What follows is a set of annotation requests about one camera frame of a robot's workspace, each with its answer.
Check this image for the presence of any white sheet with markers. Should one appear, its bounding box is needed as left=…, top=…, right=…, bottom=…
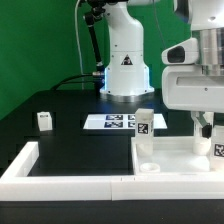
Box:
left=81, top=113, right=168, bottom=130

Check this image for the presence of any black cable bundle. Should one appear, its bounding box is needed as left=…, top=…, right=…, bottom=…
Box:
left=49, top=0, right=106, bottom=92

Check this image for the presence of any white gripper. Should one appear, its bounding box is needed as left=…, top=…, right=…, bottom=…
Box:
left=162, top=65, right=224, bottom=139

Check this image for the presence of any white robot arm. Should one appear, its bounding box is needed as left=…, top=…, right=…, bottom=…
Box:
left=84, top=0, right=224, bottom=138

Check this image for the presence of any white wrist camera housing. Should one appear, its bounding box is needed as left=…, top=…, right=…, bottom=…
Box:
left=161, top=38, right=199, bottom=65

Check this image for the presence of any white U-shaped obstacle frame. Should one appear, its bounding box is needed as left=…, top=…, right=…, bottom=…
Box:
left=0, top=142, right=224, bottom=201

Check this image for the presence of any white square tabletop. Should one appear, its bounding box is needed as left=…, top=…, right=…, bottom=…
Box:
left=131, top=135, right=224, bottom=176

